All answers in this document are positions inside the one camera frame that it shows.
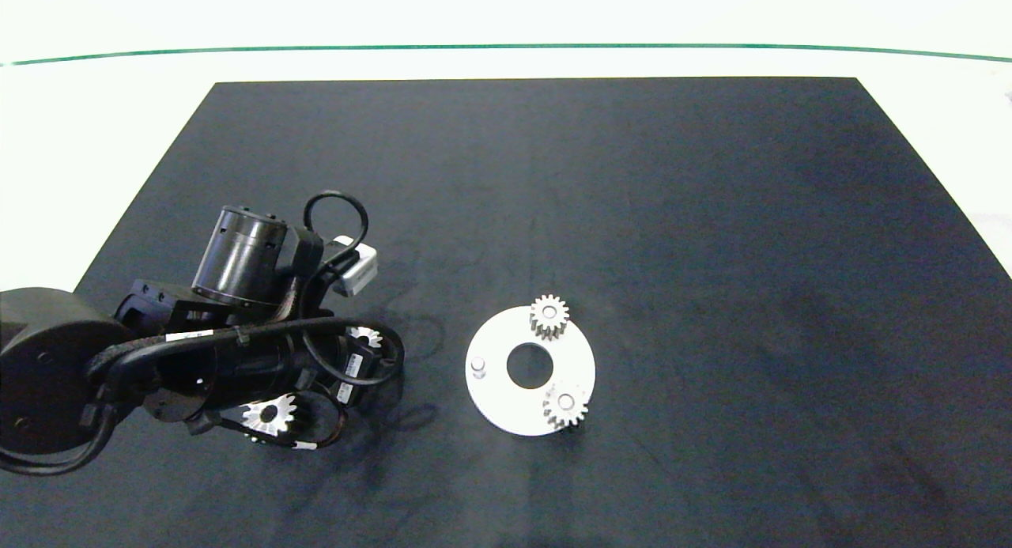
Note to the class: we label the small steel gear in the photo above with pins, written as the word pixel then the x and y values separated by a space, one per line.
pixel 578 405
pixel 373 334
pixel 560 314

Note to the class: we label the large steel gear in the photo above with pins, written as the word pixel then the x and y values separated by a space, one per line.
pixel 256 416

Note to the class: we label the round white pin plate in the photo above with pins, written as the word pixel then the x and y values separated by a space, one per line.
pixel 494 398

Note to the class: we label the dark table mat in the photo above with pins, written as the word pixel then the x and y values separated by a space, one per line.
pixel 711 216

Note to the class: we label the silver boxy wrist camera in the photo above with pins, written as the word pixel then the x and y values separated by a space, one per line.
pixel 360 267

